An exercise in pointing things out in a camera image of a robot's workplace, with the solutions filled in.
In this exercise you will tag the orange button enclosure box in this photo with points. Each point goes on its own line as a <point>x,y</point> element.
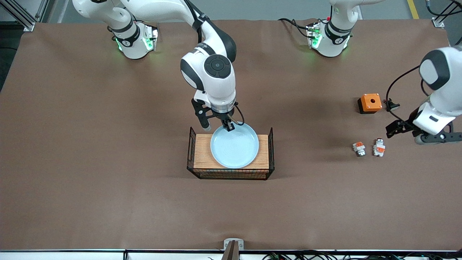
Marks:
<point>370,102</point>

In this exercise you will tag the light blue round plate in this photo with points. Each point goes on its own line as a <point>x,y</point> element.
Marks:
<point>234,148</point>

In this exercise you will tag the white orange button contact block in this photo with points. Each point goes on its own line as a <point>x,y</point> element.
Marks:
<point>359,148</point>
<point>379,148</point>

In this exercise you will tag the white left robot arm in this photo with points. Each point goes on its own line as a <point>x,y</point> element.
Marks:
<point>444,94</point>

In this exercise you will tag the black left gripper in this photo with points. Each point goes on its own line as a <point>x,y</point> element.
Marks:
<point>403,126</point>

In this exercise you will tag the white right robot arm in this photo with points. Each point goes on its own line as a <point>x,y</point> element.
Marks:
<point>216,86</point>

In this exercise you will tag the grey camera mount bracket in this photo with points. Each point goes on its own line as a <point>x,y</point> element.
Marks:
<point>233,245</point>

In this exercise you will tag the wooden board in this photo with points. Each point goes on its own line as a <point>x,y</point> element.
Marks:
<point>202,151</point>

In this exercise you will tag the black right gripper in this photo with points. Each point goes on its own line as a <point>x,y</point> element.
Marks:
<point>224,117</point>

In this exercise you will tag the black push button head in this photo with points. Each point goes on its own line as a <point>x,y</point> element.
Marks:
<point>392,106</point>

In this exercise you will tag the aluminium frame profile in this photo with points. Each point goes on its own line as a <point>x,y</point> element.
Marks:
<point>437,22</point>
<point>29,26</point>

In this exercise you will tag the white table edge rail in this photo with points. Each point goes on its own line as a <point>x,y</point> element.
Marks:
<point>72,255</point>

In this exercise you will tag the brown table cover sheet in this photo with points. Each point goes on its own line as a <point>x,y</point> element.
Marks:
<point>108,162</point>

